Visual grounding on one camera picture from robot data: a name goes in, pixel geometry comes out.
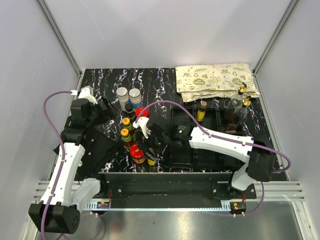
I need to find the yellow-label beige-cap bottle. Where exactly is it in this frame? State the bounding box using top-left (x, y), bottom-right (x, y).
top-left (196, 101), bottom-right (207, 123)
top-left (147, 148), bottom-right (157, 166)

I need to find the glass oil bottle gold spout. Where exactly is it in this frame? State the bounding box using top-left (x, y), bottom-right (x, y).
top-left (224, 82), bottom-right (247, 122)

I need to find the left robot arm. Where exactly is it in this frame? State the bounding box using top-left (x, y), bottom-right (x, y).
top-left (28, 97), bottom-right (119, 234)

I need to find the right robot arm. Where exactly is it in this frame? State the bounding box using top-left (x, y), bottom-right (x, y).
top-left (133, 117), bottom-right (275, 199)

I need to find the red-lid chili sauce jar front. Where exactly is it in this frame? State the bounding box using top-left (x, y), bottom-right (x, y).
top-left (129, 143), bottom-right (146, 166)

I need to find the red-lid chili sauce jar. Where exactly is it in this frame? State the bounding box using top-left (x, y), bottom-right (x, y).
top-left (129, 143), bottom-right (146, 166)
top-left (135, 106), bottom-right (150, 119)

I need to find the yellow-cap green-label bottle front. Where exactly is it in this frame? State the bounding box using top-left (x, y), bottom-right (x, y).
top-left (120, 128), bottom-right (135, 152)

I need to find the yellow-cap green-label bottle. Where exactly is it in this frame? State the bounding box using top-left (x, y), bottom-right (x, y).
top-left (122, 117), bottom-right (136, 138)
top-left (120, 128), bottom-right (135, 152)

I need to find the black-cap spice bottle rear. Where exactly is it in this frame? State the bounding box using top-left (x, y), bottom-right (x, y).
top-left (125, 103), bottom-right (136, 119)

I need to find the left white-lid granule jar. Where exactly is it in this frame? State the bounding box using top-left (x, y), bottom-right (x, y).
top-left (116, 86), bottom-right (131, 111)

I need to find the white-lid granule jar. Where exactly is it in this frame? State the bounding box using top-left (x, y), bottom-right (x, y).
top-left (128, 88), bottom-right (143, 109)
top-left (116, 86), bottom-right (131, 111)

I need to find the yellow-cap green-label bottle rear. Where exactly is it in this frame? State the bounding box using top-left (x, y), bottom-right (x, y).
top-left (122, 117), bottom-right (136, 138)

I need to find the red-lid chili sauce jar rear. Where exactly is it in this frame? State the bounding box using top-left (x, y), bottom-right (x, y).
top-left (135, 106), bottom-right (150, 119)

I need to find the right white-lid granule jar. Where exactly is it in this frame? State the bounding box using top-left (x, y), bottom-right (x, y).
top-left (128, 88), bottom-right (143, 109)

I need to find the black cloth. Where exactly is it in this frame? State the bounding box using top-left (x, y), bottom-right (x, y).
top-left (61, 126), bottom-right (119, 180)

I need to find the black organizer tray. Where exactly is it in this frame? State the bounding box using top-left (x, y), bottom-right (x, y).
top-left (167, 108), bottom-right (244, 172)

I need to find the patterned cream folded cloth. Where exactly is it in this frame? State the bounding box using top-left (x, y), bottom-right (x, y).
top-left (175, 62), bottom-right (260, 103)

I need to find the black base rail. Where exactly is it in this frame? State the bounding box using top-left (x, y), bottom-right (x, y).
top-left (104, 172), bottom-right (257, 211)

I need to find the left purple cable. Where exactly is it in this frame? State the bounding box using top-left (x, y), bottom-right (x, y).
top-left (39, 90), bottom-right (78, 240)

